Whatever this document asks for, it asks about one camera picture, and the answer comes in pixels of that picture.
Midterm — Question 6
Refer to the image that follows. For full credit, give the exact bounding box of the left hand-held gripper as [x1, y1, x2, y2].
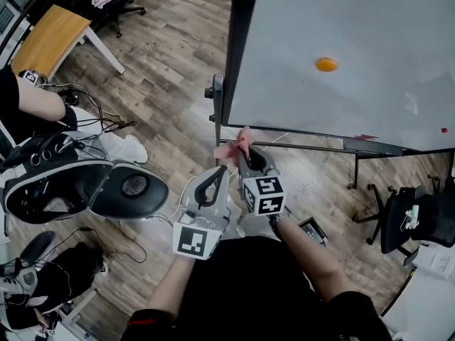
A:
[172, 165, 232, 261]

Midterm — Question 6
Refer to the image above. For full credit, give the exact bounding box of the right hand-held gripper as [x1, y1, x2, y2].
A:
[237, 146, 287, 217]

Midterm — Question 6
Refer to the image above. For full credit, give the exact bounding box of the pink cloth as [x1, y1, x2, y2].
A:
[213, 125, 254, 167]

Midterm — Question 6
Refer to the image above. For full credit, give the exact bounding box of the black-framed whiteboard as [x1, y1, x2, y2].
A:
[221, 0, 455, 157]

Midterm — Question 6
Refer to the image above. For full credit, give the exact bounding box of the person's right forearm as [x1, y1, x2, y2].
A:
[275, 214, 356, 303]

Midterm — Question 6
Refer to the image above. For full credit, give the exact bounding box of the person's left forearm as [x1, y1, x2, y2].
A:
[145, 253, 197, 320]

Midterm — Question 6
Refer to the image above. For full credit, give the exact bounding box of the black whiteboard stand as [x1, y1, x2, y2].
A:
[204, 72, 455, 191]

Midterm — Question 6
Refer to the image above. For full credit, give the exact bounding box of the black oval backpack lid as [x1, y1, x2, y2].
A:
[88, 159, 170, 220]

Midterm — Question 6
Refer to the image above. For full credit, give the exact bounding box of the small black box device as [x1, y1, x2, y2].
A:
[297, 216, 328, 247]

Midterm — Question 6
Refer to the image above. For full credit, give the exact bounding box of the person's black shirt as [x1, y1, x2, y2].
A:
[120, 235, 392, 341]

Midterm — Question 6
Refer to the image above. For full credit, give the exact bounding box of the orange round magnet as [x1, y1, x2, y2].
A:
[314, 57, 338, 73]

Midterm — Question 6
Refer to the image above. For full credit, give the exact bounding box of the black office chair with clip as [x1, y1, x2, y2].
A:
[353, 175, 455, 266]

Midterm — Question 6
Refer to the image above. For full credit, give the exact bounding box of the wooden table with white legs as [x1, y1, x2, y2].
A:
[10, 4, 127, 81]

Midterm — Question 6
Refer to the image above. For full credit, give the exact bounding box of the white desk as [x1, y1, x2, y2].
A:
[380, 243, 455, 341]

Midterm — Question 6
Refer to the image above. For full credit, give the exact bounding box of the bundle of black cables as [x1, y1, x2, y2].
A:
[45, 82, 139, 138]

